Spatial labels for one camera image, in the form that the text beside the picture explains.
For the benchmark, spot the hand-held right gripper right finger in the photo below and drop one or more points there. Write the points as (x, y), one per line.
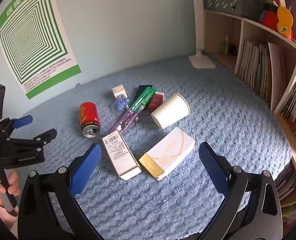
(213, 165)

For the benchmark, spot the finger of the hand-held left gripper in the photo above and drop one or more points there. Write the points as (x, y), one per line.
(23, 120)
(45, 135)

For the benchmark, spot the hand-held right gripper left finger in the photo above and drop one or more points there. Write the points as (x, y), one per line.
(85, 170)

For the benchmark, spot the dark red box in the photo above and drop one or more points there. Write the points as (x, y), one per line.
(156, 101)

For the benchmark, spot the white box with red edges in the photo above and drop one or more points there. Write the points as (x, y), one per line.
(119, 90)

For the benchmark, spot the white box with label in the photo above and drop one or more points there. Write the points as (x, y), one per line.
(119, 155)

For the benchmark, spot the red drink can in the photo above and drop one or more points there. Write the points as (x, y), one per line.
(88, 115)

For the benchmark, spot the white and gold box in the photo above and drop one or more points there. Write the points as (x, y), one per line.
(168, 150)

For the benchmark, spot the blue fleece blanket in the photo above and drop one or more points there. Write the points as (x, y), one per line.
(163, 205)

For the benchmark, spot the purple toothbrush package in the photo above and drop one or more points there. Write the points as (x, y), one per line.
(128, 120)

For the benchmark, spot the white paper cup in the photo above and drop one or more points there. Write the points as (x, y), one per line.
(170, 111)

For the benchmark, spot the stack of magazines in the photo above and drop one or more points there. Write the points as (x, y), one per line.
(285, 180)

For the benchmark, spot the blue item in clear bag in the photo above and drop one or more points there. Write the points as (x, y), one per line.
(120, 103)

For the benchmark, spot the green toothpaste box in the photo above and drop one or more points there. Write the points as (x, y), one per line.
(144, 98)

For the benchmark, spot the dark navy box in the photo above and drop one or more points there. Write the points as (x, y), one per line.
(140, 90)

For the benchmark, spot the row of thin books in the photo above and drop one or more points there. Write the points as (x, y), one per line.
(255, 67)

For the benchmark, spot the small dark jar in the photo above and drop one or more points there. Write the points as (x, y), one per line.
(233, 50)

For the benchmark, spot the small green bottle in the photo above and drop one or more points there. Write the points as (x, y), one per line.
(224, 46)

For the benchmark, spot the grey leaning folder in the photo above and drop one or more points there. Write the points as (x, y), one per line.
(276, 62)

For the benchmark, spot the wooden bookshelf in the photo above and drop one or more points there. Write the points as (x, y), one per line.
(218, 30)

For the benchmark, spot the white desk lamp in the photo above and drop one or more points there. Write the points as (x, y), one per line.
(199, 30)

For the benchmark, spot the red yellow toy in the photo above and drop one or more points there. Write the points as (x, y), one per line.
(269, 20)

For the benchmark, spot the green striped wall poster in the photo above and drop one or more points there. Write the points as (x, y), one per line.
(33, 30)

